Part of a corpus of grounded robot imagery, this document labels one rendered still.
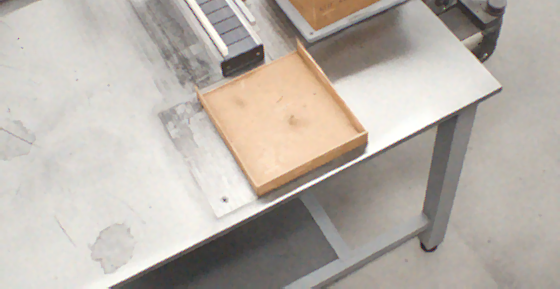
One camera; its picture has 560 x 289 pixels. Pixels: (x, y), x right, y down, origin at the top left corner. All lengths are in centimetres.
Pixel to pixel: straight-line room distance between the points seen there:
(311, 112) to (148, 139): 36
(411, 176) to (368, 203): 18
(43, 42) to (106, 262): 64
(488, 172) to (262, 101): 112
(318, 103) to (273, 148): 15
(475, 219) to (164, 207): 122
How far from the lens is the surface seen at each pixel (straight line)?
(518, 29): 294
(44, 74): 179
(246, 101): 160
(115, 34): 181
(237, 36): 166
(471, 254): 235
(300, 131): 154
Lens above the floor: 209
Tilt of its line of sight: 55 degrees down
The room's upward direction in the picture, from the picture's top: 7 degrees counter-clockwise
